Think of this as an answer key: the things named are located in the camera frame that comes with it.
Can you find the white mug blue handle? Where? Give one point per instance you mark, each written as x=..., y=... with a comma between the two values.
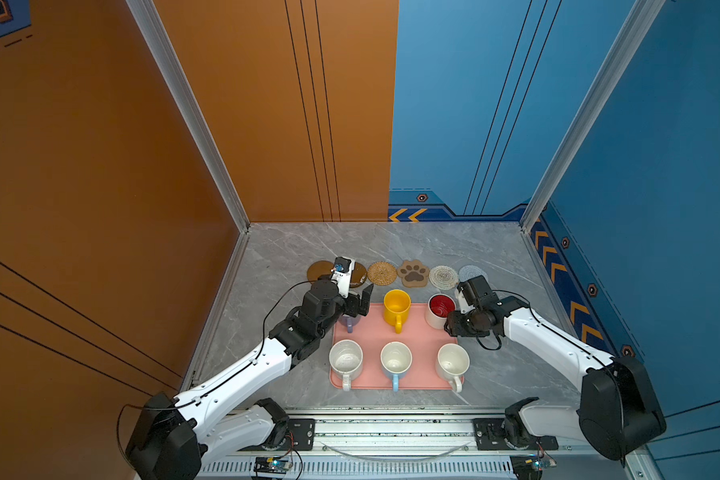
x=396, y=360

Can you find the woven rattan round coaster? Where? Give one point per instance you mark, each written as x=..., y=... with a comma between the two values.
x=382, y=273

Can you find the white mug red inside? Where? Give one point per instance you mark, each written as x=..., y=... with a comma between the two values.
x=439, y=306

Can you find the left green circuit board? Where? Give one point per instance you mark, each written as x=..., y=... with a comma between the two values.
x=275, y=468

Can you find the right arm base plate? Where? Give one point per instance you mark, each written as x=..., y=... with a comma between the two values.
x=494, y=434

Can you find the matte brown wooden coaster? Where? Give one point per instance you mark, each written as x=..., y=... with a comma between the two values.
x=319, y=269

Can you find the right circuit board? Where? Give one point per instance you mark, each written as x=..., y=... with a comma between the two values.
x=531, y=468

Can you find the glossy dark wooden coaster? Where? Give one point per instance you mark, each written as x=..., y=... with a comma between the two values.
x=358, y=276

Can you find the aluminium corner post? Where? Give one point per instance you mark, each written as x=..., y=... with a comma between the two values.
x=628, y=40
x=152, y=29

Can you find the light blue woven coaster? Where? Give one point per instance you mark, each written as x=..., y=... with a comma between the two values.
x=468, y=272

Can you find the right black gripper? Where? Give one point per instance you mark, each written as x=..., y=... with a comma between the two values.
x=453, y=328

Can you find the left aluminium corner post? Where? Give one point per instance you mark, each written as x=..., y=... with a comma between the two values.
x=152, y=29

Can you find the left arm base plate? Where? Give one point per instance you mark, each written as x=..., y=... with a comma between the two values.
x=299, y=433

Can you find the cork paw print coaster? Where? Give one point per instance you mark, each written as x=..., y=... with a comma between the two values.
x=413, y=274

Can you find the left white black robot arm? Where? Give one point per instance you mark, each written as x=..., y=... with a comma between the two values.
x=174, y=437

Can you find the right aluminium corner post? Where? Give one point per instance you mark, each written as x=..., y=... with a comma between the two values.
x=628, y=40

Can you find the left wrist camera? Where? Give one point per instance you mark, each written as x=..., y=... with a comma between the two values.
x=342, y=274

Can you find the white rainbow stitched coaster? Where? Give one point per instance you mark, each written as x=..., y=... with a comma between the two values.
x=443, y=277

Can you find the pink rectangular tray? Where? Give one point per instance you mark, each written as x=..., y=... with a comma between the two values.
x=420, y=357

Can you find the yellow mug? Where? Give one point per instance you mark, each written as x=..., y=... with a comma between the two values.
x=396, y=304

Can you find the purple mug white inside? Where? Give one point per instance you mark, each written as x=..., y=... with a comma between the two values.
x=349, y=323

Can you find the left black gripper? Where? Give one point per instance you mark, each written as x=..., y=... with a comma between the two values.
x=362, y=307

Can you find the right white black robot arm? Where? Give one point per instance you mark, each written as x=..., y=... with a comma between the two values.
x=618, y=410

